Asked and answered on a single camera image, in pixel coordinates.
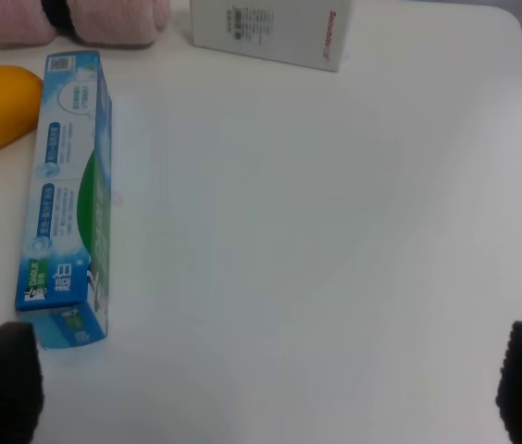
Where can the blue green toothpaste box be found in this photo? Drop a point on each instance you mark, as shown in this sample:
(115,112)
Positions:
(63,281)

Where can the white cardboard box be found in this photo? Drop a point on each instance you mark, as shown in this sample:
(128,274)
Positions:
(307,33)

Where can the pink towel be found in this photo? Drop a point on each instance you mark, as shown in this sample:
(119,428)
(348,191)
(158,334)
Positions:
(109,23)

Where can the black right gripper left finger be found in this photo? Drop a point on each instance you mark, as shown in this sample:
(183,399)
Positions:
(21,383)

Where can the black band on pink towel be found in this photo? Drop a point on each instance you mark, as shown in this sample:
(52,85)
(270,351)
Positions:
(58,15)

